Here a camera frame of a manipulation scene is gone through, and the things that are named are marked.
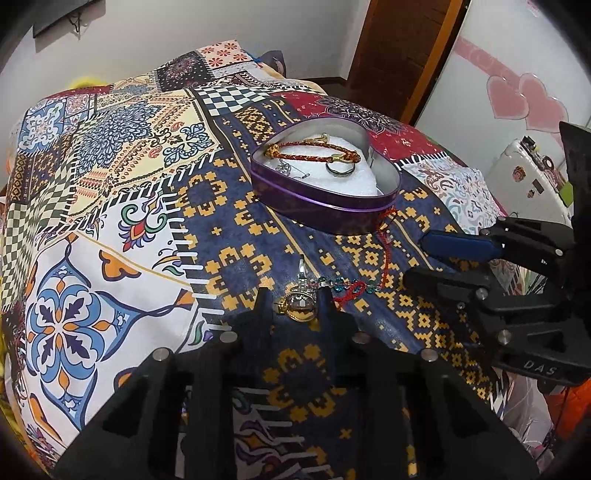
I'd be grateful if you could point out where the red gold braided bracelet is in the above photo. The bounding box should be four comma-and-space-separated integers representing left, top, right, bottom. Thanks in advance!
263, 134, 363, 165

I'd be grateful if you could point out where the colourful patchwork bed cover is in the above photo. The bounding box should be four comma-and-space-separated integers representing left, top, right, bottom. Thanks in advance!
1, 40, 505, 472

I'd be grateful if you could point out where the red string beaded bracelet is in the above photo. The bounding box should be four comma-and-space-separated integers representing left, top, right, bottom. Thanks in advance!
329, 207, 400, 311

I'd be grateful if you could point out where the small silver earring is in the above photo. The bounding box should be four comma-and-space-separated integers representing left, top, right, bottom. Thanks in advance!
276, 159, 310, 180

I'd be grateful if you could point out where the silver ring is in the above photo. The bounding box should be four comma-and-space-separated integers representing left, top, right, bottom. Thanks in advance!
325, 157, 358, 177

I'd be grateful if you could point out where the dark bag behind bed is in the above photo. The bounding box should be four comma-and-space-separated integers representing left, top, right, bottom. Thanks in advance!
257, 50, 287, 78

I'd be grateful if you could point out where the yellow plush toy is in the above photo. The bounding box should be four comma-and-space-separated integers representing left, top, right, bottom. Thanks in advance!
68, 76, 107, 89

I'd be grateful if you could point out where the small black wall monitor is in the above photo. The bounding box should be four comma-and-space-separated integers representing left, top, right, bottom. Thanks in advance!
32, 0, 96, 38

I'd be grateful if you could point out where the silver gold pendant charm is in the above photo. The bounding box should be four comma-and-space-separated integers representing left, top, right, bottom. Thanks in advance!
273, 255, 318, 323

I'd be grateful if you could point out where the white suitcase with stickers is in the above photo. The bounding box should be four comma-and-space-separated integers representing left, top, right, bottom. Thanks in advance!
485, 136, 572, 226

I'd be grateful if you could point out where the purple heart-shaped tin box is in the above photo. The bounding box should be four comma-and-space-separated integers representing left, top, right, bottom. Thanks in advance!
250, 118, 401, 235

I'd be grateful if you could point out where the dark wooden door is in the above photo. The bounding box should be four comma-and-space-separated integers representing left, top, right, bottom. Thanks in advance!
348, 0, 469, 124

